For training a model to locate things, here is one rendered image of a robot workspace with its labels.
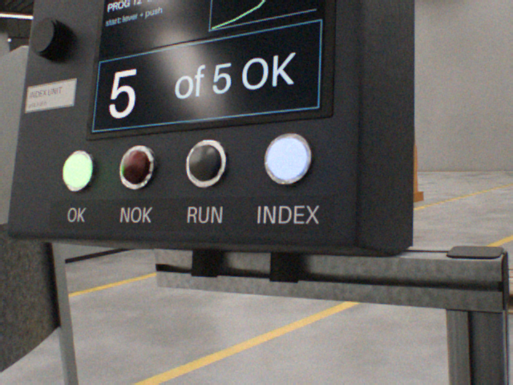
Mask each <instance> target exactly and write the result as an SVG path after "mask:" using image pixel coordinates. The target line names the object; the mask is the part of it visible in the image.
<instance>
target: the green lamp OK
mask: <svg viewBox="0 0 513 385"><path fill-rule="evenodd" d="M94 176H95V161H94V158H93V157H92V154H90V153H89V152H87V151H77V152H74V153H72V155H71V156H70V157H69V159H68V160H67V162H66V164H65V167H64V171H63V177H64V181H65V184H66V185H67V187H68V188H69V189H70V190H72V191H74V192H76V193H80V192H83V191H85V190H86V189H88V188H89V185H90V184H91V182H92V181H93V179H94Z"/></svg>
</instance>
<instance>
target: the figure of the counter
mask: <svg viewBox="0 0 513 385"><path fill-rule="evenodd" d="M156 60H157V49H152V50H148V51H141V52H136V53H131V54H127V55H120V56H118V57H114V58H110V59H102V60H98V68H97V76H96V85H95V102H94V110H93V118H92V124H91V134H98V133H106V132H121V131H129V130H132V129H138V128H150V127H151V110H152V99H153V89H154V79H155V69H156Z"/></svg>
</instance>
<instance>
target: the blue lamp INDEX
mask: <svg viewBox="0 0 513 385"><path fill-rule="evenodd" d="M313 160H314V154H313V148H312V146H311V144H310V142H309V141H308V140H307V139H306V138H304V137H303V136H301V135H299V134H296V133H286V134H283V135H281V136H279V137H278V138H276V139H275V140H274V141H273V142H272V143H271V144H270V146H268V148H267V150H266V153H265V170H266V172H267V173H268V175H270V176H271V177H272V179H274V180H275V181H276V182H277V183H279V184H282V185H293V184H298V183H300V182H301V181H303V180H304V179H305V178H306V177H307V176H308V175H309V173H310V171H311V170H312V167H313Z"/></svg>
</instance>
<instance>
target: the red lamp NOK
mask: <svg viewBox="0 0 513 385"><path fill-rule="evenodd" d="M156 169H157V161H156V155H155V153H154V152H153V151H152V150H151V149H150V148H148V147H145V146H135V147H133V148H130V149H129V150H128V151H127V152H126V153H125V155H124V156H123V159H122V162H121V165H120V176H121V179H122V181H123V183H124V184H125V185H126V186H127V187H128V188H130V189H132V190H135V191H139V190H143V189H145V188H146V187H148V185H149V184H150V183H151V182H152V181H153V179H154V177H155V175H156Z"/></svg>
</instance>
